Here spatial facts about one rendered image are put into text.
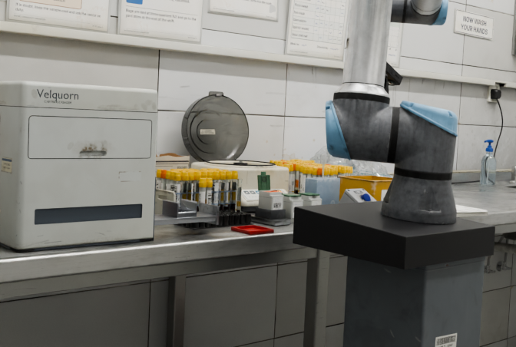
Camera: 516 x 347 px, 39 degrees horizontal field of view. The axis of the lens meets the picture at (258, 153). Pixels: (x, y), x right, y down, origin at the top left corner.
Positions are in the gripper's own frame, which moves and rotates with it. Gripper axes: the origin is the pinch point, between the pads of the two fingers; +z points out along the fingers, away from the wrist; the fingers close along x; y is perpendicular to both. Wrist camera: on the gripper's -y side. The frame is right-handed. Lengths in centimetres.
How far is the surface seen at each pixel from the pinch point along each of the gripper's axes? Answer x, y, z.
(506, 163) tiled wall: -60, -159, 17
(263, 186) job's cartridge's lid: 1.0, 38.6, 17.0
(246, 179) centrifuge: -17.0, 30.0, 17.1
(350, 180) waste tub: -1.9, 5.8, 16.5
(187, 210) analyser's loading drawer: 9, 65, 21
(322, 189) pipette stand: 0.5, 18.6, 18.2
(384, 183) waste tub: 6.9, 1.9, 16.6
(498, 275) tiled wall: -60, -158, 72
